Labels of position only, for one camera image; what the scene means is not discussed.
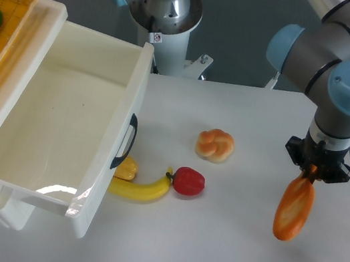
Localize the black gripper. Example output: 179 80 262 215
285 135 350 184

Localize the long orange bread loaf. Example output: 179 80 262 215
273 165 318 241

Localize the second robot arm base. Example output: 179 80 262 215
112 0 213 79

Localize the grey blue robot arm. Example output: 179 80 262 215
266 0 350 184

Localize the round knotted bread roll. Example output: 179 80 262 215
195 129 235 163

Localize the open upper white drawer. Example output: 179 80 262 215
0 22 154 238

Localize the red bell pepper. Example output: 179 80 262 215
166 166 206 197

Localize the yellow bell pepper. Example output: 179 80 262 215
114 156 139 181

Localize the yellow banana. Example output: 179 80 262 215
108 167 173 202

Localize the black drawer handle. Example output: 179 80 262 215
110 114 138 169

